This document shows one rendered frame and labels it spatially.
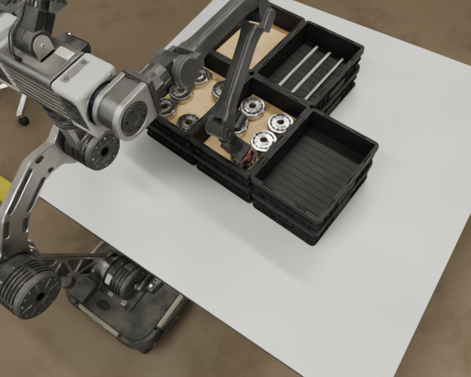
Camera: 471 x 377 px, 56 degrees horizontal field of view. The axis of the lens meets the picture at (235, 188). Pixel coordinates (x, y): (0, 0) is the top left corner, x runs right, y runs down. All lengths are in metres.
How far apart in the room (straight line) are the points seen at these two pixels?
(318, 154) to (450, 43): 2.03
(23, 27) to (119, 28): 2.55
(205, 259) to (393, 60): 1.31
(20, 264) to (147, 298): 0.76
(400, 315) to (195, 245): 0.77
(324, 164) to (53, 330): 1.62
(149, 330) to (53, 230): 0.96
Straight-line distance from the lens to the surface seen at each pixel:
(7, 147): 3.27
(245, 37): 1.46
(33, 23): 1.19
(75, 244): 2.70
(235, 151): 1.58
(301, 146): 1.78
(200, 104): 1.93
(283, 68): 2.05
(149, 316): 2.17
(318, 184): 1.69
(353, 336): 1.64
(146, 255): 1.76
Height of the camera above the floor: 2.28
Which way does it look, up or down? 60 degrees down
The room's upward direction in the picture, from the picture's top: 7 degrees counter-clockwise
